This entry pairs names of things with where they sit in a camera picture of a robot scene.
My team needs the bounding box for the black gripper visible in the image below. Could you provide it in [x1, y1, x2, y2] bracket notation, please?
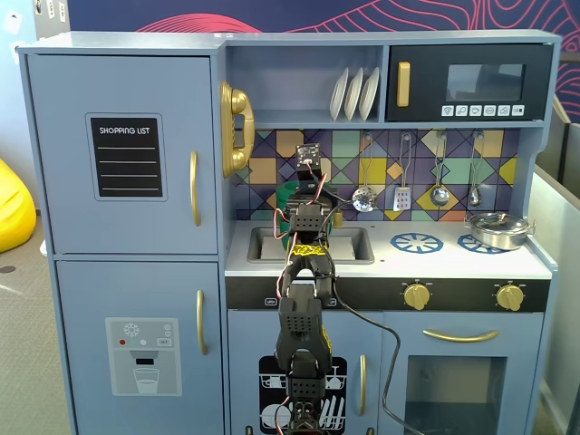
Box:
[285, 168, 337, 208]

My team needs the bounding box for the green recipient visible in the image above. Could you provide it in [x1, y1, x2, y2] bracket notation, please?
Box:
[275, 179, 303, 252]

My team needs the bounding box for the steel pot lid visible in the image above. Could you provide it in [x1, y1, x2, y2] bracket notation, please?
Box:
[469, 212, 527, 230]

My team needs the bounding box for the steel slotted skimmer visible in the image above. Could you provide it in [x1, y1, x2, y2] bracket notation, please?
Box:
[352, 130, 378, 214]

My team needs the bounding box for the grey toy sink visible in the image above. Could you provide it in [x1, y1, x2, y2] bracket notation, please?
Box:
[246, 226, 376, 266]

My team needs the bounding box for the steel slotted spatula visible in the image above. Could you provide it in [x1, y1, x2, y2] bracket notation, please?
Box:
[392, 130, 414, 213]

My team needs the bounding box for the white toy plate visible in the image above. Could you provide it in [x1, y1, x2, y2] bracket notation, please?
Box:
[329, 67, 351, 122]
[343, 67, 365, 122]
[358, 66, 381, 122]

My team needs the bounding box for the gold toy telephone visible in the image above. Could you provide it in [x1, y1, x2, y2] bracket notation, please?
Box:
[219, 80, 257, 179]

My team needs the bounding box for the steel ladle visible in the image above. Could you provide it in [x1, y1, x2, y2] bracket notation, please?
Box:
[430, 130, 451, 208]

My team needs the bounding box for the blue toy kitchen body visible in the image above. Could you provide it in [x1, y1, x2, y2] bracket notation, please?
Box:
[15, 29, 563, 435]

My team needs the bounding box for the gold stove knob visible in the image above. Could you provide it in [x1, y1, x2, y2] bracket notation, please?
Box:
[402, 281, 432, 312]
[495, 282, 527, 313]

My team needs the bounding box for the blue dishwasher door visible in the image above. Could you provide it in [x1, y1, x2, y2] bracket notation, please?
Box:
[227, 310, 384, 435]

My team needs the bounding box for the steel spoon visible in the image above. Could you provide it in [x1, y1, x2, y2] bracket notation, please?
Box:
[467, 130, 485, 208]

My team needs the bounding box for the black toy microwave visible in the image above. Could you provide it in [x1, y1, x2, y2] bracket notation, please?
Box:
[384, 43, 555, 123]

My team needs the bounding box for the blue oven door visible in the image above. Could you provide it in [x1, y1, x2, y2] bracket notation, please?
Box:
[382, 312, 545, 435]

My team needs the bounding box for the black shopping list sticker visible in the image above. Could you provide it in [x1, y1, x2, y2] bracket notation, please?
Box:
[84, 112, 168, 202]

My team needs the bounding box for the steel pot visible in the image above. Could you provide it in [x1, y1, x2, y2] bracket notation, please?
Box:
[463, 212, 536, 252]

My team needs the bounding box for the grey water dispenser sticker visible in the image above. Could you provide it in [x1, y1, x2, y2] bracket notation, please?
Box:
[104, 316, 183, 398]

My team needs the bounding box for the blue fridge door with dispenser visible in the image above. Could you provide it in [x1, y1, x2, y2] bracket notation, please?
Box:
[53, 260, 226, 435]

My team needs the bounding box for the blue fridge door with list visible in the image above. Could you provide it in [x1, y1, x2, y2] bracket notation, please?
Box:
[25, 53, 219, 256]

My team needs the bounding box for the grey partition panel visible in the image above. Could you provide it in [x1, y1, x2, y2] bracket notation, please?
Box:
[527, 94, 580, 421]

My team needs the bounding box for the yellow beanbag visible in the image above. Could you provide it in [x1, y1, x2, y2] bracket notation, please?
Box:
[0, 158, 38, 255]

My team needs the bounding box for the grey locker cabinet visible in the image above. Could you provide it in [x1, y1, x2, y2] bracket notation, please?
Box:
[33, 0, 70, 36]

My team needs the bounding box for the black wrist camera board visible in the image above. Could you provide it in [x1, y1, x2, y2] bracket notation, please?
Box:
[295, 142, 323, 172]

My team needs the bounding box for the long gold fridge handle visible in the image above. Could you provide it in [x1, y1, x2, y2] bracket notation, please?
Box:
[188, 150, 202, 227]

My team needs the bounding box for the gold microwave handle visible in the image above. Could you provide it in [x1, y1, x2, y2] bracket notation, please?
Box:
[397, 61, 411, 108]

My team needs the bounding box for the short gold fridge handle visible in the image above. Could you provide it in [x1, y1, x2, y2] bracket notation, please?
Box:
[195, 289, 209, 356]

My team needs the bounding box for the black power cable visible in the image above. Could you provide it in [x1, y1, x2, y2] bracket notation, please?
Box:
[328, 271, 425, 435]

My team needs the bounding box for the gold dishwasher door handle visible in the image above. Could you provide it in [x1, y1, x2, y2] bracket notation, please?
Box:
[358, 354, 369, 417]

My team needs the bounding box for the gold oven handle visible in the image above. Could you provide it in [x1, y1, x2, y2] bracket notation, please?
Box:
[421, 328, 501, 343]

